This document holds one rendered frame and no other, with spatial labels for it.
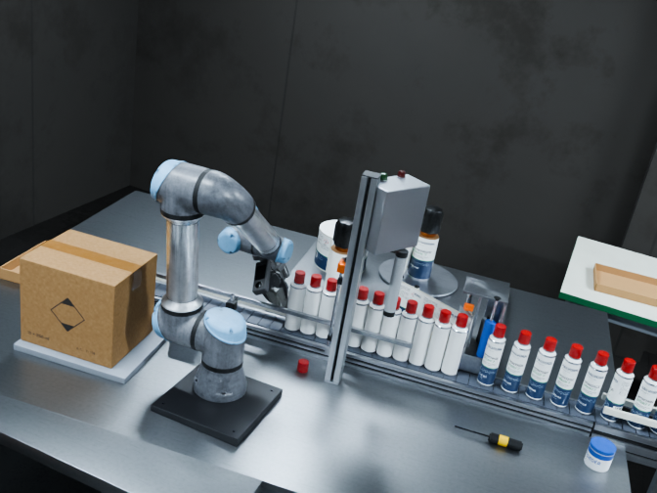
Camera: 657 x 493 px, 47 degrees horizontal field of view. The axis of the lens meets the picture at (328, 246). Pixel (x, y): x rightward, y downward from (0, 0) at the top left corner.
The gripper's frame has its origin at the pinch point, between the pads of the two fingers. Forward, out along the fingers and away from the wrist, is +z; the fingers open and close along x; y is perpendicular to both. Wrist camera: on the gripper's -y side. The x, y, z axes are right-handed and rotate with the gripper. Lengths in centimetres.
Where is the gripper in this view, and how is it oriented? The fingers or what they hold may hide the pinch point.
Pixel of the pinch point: (283, 310)
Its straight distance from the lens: 244.2
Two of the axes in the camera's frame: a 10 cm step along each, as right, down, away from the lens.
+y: 2.7, -3.6, 8.9
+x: -9.0, 2.3, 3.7
